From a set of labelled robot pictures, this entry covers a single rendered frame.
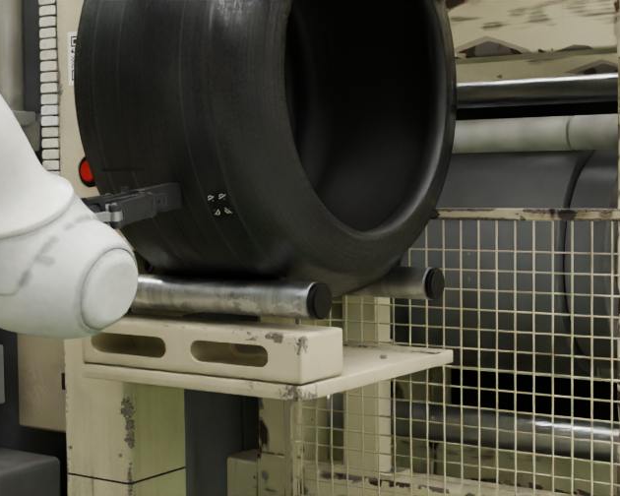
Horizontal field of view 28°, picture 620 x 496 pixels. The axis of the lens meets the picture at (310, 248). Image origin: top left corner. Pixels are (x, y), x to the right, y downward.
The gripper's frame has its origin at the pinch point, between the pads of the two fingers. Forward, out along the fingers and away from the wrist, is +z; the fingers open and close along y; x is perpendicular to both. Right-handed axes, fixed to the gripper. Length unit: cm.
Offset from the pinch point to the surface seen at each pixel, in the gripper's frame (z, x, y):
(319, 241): 15.8, 7.4, -11.2
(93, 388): 16.1, 29.4, 30.1
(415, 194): 40.6, 5.1, -10.7
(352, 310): 74, 30, 23
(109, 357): 7.1, 21.7, 17.3
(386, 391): 75, 45, 18
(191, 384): 6.8, 24.0, 3.5
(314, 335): 10.3, 17.6, -13.2
